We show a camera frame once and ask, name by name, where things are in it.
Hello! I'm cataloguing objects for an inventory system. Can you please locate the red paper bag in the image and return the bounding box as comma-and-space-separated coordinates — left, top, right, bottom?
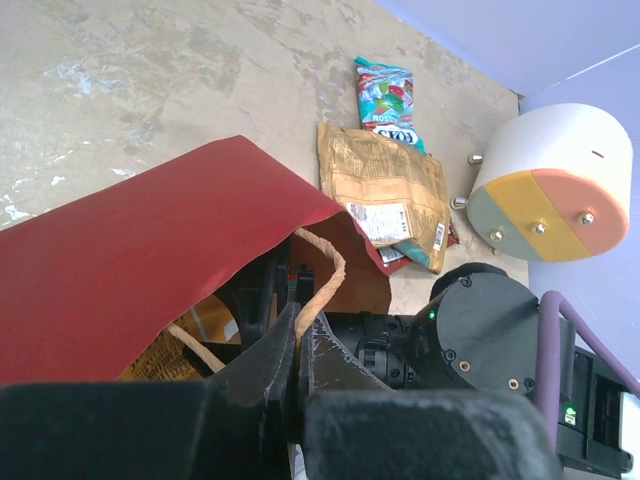
1, 136, 391, 385

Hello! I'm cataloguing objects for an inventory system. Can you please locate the tan large snack bag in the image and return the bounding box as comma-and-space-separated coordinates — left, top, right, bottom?
317, 122, 450, 273

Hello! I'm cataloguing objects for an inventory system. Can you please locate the red chips bag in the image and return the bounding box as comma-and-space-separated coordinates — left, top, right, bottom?
378, 222, 460, 266

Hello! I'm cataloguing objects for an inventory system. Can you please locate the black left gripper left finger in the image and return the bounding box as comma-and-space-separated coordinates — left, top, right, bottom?
1, 304, 300, 479

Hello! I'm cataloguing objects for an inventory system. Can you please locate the teal snack packet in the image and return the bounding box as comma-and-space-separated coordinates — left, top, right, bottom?
354, 57, 427, 154

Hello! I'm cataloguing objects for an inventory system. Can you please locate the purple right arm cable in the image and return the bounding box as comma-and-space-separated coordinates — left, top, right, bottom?
533, 289, 640, 449

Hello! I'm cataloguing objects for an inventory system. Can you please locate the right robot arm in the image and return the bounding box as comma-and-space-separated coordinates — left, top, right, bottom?
326, 262, 639, 478

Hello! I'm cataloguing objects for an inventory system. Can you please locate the orange yellow snack bag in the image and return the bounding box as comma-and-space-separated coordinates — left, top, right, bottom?
117, 295, 239, 381

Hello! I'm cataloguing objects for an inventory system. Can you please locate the white cylinder toy drum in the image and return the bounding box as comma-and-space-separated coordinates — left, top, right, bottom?
450, 103, 633, 263

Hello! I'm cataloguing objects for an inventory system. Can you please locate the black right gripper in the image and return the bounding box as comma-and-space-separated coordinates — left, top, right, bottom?
214, 244, 420, 390

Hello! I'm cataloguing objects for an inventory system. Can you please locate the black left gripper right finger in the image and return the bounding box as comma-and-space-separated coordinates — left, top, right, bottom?
299, 315, 562, 479

